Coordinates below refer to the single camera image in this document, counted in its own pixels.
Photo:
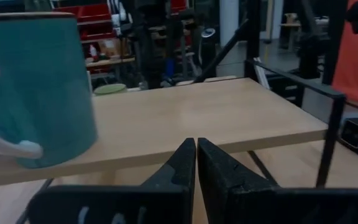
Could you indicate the silver metal bar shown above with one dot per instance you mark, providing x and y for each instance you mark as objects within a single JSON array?
[{"x": 261, "y": 74}]

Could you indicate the black aluminium rig frame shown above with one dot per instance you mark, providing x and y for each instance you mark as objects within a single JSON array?
[{"x": 252, "y": 31}]

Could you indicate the teal mug white inside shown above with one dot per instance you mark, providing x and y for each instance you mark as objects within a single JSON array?
[{"x": 42, "y": 93}]

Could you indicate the green mug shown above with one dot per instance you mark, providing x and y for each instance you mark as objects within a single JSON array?
[{"x": 109, "y": 89}]

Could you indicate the black tower fan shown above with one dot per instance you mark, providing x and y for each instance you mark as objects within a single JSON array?
[{"x": 208, "y": 53}]

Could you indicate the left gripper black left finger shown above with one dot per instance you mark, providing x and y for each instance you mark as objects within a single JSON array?
[{"x": 179, "y": 186}]

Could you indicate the small wooden side table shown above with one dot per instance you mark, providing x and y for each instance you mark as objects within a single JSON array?
[{"x": 291, "y": 26}]

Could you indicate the black box device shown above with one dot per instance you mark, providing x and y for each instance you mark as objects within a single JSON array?
[{"x": 357, "y": 133}]

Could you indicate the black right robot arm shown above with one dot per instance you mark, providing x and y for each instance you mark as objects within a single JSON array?
[{"x": 154, "y": 46}]

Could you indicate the white red bottle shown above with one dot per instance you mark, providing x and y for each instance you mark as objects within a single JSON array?
[{"x": 93, "y": 53}]

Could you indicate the wooden workbench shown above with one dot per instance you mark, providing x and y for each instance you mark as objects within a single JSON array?
[{"x": 110, "y": 61}]

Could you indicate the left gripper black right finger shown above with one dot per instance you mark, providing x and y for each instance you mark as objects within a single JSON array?
[{"x": 228, "y": 193}]

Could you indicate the rack with red bins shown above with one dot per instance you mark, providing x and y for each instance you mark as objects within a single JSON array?
[{"x": 95, "y": 14}]

